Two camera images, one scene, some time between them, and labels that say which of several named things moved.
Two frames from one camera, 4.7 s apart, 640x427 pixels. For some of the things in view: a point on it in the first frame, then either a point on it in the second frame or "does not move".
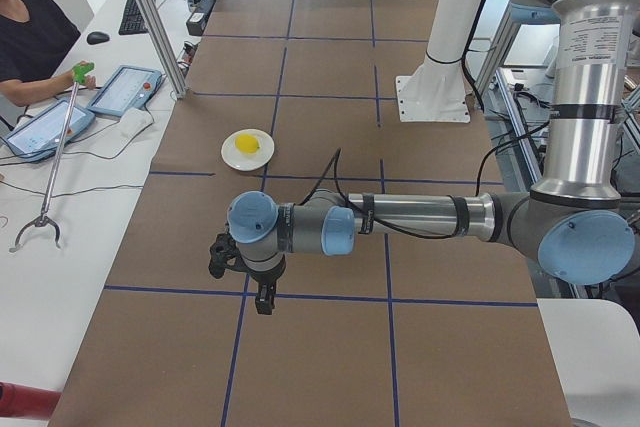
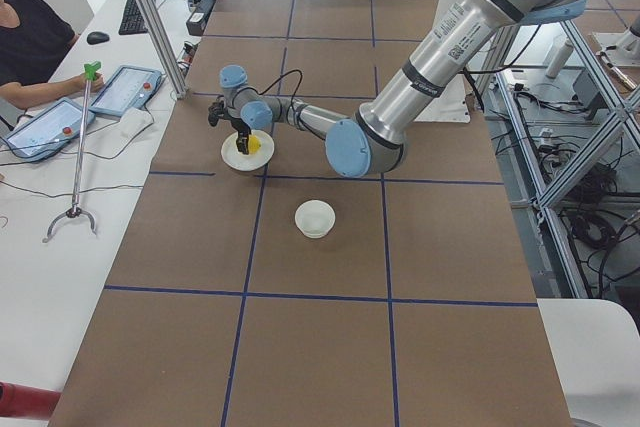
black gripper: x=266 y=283 to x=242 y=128
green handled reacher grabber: x=79 y=72 to x=75 y=211
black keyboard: x=133 y=20 does not move
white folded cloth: x=134 y=121 does not move
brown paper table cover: x=401 y=330 does not move
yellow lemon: x=246 y=143 does not move
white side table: x=595 y=347 does not move
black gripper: x=225 y=254 to x=218 y=110
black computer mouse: x=96 y=37 does not move
